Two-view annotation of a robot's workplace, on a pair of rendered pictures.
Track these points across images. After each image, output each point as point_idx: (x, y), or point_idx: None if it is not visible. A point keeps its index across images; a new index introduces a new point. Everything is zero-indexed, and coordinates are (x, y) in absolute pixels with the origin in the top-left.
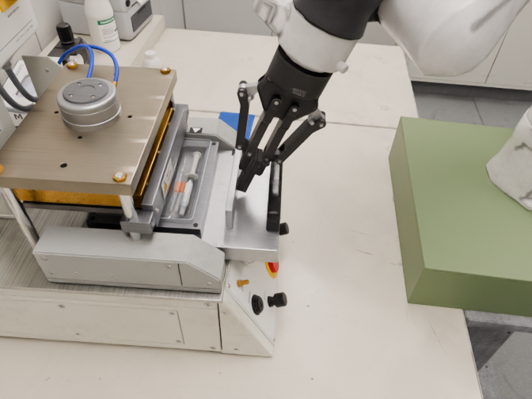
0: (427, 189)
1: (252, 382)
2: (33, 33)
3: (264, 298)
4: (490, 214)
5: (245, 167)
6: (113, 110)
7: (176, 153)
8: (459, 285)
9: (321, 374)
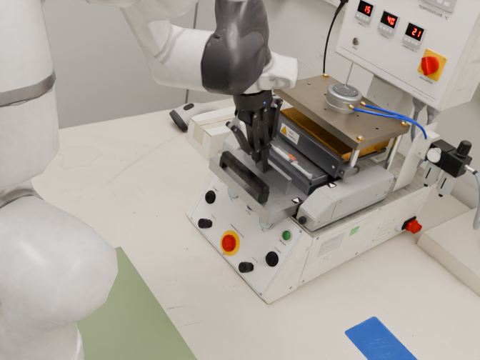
0: (149, 317)
1: (186, 202)
2: (431, 106)
3: (212, 216)
4: (77, 323)
5: None
6: (328, 98)
7: (307, 149)
8: None
9: (153, 220)
